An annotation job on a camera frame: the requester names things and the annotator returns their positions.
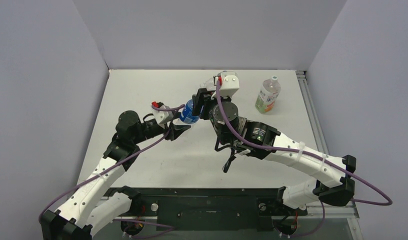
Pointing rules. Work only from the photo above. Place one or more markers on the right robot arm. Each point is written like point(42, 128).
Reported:
point(330, 181)

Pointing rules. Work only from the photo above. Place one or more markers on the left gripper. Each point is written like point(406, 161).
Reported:
point(173, 130)

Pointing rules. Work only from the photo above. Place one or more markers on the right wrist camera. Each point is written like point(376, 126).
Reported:
point(229, 83)

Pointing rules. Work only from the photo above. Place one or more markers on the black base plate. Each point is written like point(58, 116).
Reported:
point(210, 209)

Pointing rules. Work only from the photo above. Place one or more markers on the clear bottle far left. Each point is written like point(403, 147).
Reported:
point(208, 84)

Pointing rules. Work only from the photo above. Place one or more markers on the green orange label bottle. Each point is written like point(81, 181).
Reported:
point(268, 94)

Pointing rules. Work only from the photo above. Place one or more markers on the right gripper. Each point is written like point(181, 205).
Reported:
point(201, 105)

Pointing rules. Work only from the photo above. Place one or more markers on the blue label bottle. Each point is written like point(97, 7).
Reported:
point(186, 116)

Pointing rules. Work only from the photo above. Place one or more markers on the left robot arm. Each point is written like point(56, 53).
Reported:
point(81, 217)

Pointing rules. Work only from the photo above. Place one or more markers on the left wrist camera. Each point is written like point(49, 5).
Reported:
point(158, 110)

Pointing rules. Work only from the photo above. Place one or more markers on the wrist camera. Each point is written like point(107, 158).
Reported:
point(158, 110)
point(229, 83)

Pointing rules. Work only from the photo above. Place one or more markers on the aluminium rail frame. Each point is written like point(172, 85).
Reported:
point(191, 160)

